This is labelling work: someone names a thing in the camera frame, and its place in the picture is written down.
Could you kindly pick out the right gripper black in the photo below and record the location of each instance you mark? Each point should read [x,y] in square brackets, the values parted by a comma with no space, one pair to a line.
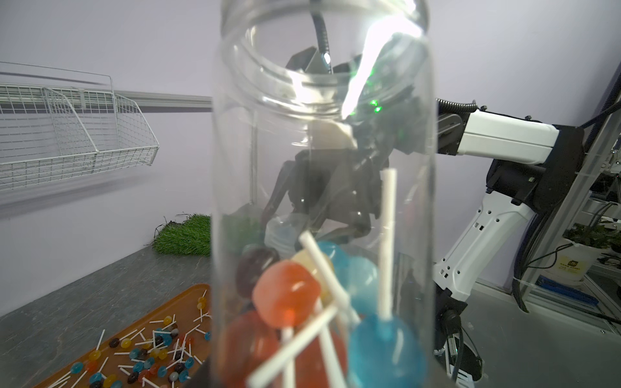
[337,185]

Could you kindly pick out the brown wooden tray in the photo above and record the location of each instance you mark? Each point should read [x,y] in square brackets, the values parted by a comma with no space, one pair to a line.
[131,344]

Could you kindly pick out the white wire wall rack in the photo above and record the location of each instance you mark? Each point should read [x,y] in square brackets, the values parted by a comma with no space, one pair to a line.
[59,124]

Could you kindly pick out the green artificial grass mat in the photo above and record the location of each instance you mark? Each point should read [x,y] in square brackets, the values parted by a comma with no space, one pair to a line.
[194,235]

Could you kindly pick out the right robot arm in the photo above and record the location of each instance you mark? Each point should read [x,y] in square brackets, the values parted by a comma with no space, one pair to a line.
[504,194]

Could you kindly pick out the pile of spilled lollipops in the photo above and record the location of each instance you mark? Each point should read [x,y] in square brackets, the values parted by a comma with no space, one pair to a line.
[140,349]

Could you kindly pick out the clear plastic jar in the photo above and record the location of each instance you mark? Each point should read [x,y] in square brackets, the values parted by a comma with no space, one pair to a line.
[275,322]

